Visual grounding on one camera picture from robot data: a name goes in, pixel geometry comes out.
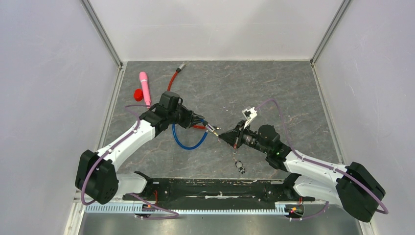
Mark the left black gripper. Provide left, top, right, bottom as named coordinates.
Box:
left=168, top=103, right=204, bottom=129

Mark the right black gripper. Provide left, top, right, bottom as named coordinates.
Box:
left=219, top=120, right=270, bottom=155

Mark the blue cable lock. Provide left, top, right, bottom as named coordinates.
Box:
left=172, top=120, right=219, bottom=150

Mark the small black key bunch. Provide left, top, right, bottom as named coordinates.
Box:
left=231, top=147, right=245, bottom=174

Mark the red cable lock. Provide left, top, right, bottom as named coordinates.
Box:
left=167, top=61, right=221, bottom=130

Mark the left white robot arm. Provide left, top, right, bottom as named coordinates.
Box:
left=75, top=91, right=208, bottom=206

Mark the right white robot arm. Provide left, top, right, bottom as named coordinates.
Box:
left=218, top=121, right=388, bottom=222

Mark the red round cap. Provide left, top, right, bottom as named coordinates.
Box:
left=133, top=89, right=144, bottom=102

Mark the pink cylindrical tube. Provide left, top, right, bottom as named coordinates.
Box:
left=139, top=71, right=151, bottom=107

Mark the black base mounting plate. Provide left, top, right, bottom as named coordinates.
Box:
left=135, top=171, right=315, bottom=210

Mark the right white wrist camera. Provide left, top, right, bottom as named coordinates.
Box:
left=242, top=107, right=257, bottom=129

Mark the blue slotted cable duct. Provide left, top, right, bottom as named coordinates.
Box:
left=85, top=202, right=289, bottom=215

